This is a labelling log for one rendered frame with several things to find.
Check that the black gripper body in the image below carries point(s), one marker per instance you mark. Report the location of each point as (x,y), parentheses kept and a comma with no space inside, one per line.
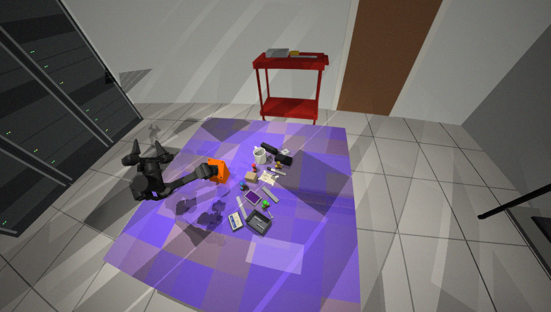
(151,166)

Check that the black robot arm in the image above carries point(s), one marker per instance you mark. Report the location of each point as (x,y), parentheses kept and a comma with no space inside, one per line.
(143,185)

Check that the grey mug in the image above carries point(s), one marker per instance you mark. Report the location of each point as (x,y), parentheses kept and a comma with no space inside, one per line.
(259,155)

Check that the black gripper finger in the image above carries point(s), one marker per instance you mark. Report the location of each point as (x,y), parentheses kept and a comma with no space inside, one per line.
(135,149)
(160,149)

